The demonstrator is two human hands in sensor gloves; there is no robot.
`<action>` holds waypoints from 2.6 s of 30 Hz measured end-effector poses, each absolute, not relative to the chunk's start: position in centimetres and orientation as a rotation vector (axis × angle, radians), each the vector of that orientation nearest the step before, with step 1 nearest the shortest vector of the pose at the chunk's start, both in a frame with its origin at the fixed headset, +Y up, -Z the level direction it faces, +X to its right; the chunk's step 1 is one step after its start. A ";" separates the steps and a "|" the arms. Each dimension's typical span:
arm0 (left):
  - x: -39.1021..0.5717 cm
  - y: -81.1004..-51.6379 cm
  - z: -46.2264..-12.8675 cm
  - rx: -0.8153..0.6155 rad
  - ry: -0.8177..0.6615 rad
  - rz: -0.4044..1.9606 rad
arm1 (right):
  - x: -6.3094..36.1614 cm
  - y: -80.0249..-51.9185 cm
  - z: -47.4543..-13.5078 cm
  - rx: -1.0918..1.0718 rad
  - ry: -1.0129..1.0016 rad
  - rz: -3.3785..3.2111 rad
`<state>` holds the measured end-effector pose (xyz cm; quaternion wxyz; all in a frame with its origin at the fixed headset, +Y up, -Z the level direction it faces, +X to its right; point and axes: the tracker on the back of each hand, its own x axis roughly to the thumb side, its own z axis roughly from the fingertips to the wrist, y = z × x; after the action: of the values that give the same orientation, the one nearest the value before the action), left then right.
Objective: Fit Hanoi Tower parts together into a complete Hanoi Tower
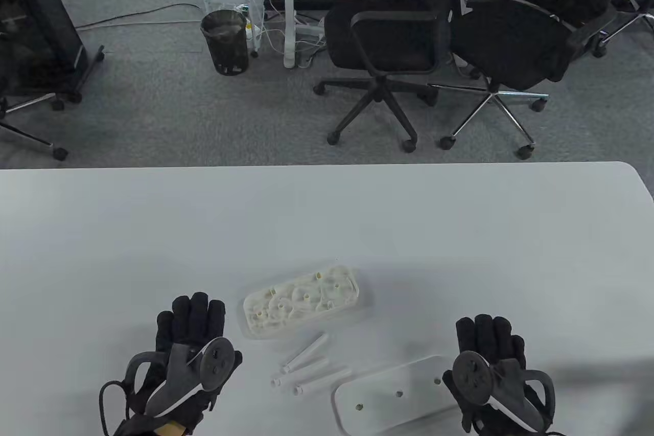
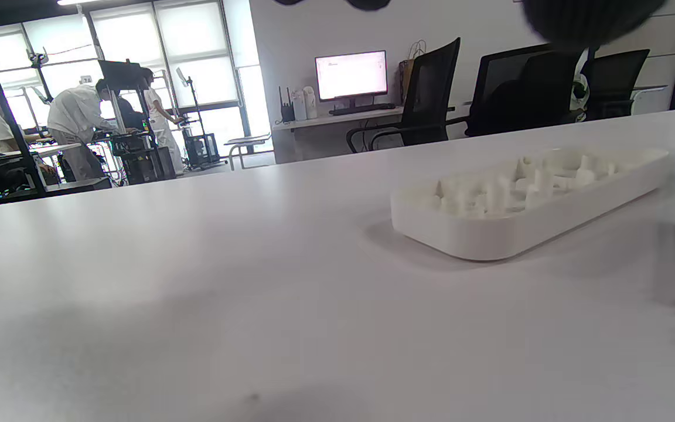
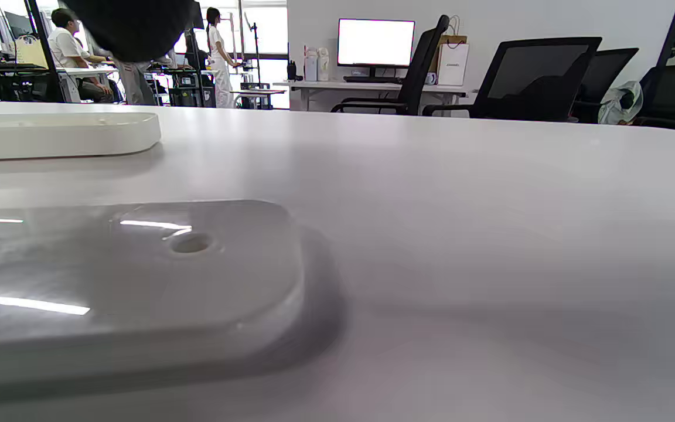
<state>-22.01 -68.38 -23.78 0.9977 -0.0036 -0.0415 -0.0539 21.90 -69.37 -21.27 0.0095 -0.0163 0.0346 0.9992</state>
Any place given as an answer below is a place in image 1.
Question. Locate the person's left hand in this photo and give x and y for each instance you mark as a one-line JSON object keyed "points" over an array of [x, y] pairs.
{"points": [[194, 313]]}

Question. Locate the person's right hand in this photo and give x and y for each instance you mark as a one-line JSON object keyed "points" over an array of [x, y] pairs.
{"points": [[485, 334]]}

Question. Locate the grey hand controller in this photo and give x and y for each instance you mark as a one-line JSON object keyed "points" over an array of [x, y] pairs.
{"points": [[472, 377], [217, 362]]}

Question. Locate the white ribbed Hanoi Tower tray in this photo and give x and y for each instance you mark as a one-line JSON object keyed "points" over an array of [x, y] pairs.
{"points": [[301, 300]]}

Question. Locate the white Hanoi Tower peg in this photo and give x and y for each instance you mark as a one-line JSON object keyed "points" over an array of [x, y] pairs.
{"points": [[301, 372], [306, 351], [324, 380]]}

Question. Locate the white Hanoi Tower plate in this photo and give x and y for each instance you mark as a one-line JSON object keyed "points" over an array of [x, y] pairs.
{"points": [[388, 405]]}

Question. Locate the person's left forearm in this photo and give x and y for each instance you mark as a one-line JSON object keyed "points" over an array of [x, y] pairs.
{"points": [[168, 430]]}

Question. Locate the black mesh waste bin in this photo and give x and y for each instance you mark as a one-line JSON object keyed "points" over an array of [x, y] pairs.
{"points": [[225, 42]]}

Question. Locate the black office chair chrome base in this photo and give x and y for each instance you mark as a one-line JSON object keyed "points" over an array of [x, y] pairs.
{"points": [[511, 47]]}

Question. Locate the white power strip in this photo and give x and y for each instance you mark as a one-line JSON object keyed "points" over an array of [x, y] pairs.
{"points": [[309, 31]]}

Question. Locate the black cabinet on wheels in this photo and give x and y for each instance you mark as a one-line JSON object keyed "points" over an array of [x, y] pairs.
{"points": [[36, 27]]}

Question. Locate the white table leg post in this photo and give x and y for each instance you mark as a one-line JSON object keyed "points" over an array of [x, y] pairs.
{"points": [[289, 6]]}

